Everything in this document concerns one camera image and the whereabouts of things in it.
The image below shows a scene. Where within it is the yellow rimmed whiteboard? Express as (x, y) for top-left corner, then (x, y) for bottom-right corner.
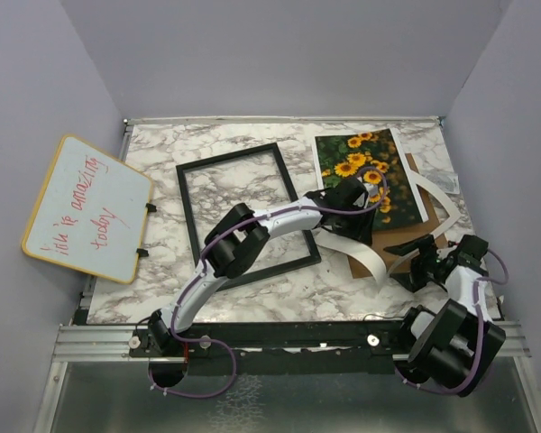
(22, 134), (154, 284)

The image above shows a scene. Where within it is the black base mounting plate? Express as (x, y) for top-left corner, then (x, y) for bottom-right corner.
(129, 318), (415, 376)

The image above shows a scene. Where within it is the sunflower photo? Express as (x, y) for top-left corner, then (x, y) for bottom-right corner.
(314, 128), (428, 231)

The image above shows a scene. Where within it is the white mat board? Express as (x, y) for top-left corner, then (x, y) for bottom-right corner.
(315, 154), (462, 286)

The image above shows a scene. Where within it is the aluminium rail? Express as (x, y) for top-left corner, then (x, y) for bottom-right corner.
(51, 321), (532, 363)

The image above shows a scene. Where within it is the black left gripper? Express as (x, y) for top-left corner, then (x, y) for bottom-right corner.
(334, 202), (373, 245)

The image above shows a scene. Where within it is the black picture frame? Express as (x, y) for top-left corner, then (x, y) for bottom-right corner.
(175, 141), (323, 292)

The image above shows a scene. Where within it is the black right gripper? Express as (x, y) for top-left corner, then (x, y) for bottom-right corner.
(385, 235), (444, 292)

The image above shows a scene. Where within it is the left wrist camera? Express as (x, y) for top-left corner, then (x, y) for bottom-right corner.
(353, 182), (380, 208)

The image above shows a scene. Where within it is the brown backing board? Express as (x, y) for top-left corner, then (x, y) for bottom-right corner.
(347, 153), (447, 279)

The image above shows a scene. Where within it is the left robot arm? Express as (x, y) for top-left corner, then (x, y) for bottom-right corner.
(147, 177), (388, 356)

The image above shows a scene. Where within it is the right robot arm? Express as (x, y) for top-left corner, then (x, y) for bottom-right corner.
(384, 235), (506, 397)

